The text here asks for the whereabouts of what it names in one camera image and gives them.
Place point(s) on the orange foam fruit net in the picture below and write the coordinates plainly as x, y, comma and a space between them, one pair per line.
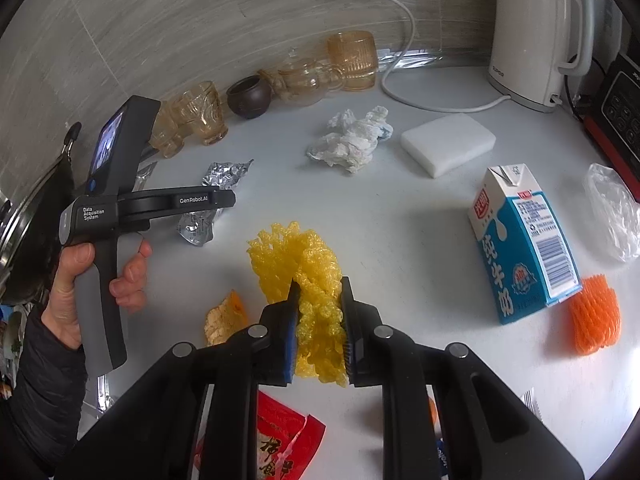
595, 315

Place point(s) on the crumpled white tissue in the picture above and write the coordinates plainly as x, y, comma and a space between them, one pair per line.
350, 140

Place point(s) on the white electric kettle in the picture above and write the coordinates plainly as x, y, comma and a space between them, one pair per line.
530, 30

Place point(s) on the person's left forearm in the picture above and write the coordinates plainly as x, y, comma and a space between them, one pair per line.
40, 400

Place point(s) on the ribbed amber glass mug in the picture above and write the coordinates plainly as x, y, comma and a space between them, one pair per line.
352, 60

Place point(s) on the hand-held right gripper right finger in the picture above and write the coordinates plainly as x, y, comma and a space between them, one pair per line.
350, 345

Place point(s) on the metal wok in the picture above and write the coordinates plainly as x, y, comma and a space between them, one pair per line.
30, 240

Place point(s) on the blue white milk carton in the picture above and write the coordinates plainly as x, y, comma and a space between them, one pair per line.
520, 245

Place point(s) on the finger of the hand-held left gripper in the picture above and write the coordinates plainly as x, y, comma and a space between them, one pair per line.
195, 200

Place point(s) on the blue packet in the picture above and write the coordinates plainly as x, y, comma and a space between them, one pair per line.
442, 460

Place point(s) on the person's left hand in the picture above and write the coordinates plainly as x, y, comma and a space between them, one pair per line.
62, 300

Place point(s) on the clear plastic bag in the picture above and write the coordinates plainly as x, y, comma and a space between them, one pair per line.
612, 210

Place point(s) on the white sponge block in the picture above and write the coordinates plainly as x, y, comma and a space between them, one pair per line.
447, 142

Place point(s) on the brown clay pot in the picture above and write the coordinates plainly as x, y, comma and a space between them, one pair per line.
247, 97

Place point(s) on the yellow foam fruit net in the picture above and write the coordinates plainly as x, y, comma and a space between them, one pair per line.
300, 270

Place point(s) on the faceted amber glass cup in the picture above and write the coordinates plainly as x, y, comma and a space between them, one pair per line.
167, 135
202, 112

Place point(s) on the black red blender base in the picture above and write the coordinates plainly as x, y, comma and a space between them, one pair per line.
617, 105

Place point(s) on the red snack wrapper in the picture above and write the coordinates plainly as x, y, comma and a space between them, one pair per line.
285, 430

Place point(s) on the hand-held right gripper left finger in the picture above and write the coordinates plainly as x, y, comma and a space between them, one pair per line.
287, 342

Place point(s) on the silver foil wrapper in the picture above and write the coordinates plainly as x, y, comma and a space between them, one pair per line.
225, 172

